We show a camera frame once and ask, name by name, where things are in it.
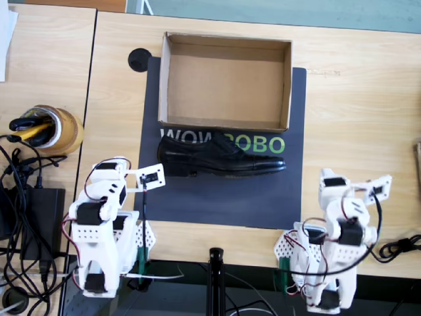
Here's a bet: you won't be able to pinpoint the round black grommet with cables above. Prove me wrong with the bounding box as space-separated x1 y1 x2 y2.
1 286 29 313

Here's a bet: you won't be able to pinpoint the black camera cable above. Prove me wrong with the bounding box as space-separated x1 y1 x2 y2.
361 194 421 264
141 177 211 277

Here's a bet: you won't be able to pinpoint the yellow black handled pliers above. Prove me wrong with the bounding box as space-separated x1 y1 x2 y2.
7 124 53 147

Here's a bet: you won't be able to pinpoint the white perforated base plate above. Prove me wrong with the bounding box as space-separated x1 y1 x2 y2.
274 226 326 264
131 219 157 256

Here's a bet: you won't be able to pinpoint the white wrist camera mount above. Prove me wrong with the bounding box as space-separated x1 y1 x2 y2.
124 163 166 192
351 174 393 202

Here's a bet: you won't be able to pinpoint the white paper sheets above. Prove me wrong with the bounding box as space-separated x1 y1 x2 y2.
0 5 20 83

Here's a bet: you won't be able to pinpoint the black cable with plug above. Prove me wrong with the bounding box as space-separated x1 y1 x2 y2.
0 133 69 172

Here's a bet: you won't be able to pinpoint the green table clamp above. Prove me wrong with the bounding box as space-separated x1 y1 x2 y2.
278 257 292 292
136 246 149 286

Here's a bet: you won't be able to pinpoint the thin white cable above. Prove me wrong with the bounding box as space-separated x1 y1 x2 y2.
126 272 185 281

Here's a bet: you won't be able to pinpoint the black power adapter brick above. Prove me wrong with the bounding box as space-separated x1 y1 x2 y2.
20 187 66 261

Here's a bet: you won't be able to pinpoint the black leather dress shoe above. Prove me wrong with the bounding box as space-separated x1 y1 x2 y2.
157 130 286 178

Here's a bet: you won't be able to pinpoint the round black desk grommet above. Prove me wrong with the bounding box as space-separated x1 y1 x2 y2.
127 47 153 72

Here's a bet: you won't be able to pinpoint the open cardboard box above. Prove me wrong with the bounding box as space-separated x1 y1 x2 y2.
157 31 293 133

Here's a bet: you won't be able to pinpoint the black handled scissors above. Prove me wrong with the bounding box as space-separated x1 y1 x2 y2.
9 115 53 131

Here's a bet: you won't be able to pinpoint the brown packing tape roll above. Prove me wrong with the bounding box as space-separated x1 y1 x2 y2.
19 104 85 155

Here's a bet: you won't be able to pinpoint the black camera stand pole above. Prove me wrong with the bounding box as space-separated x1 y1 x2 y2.
208 246 227 316

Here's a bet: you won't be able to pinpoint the black power adapter with cables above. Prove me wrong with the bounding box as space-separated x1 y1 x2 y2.
0 184 86 307

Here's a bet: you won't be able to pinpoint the dark mat with WOWROBO print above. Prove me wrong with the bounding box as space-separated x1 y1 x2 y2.
133 56 309 230

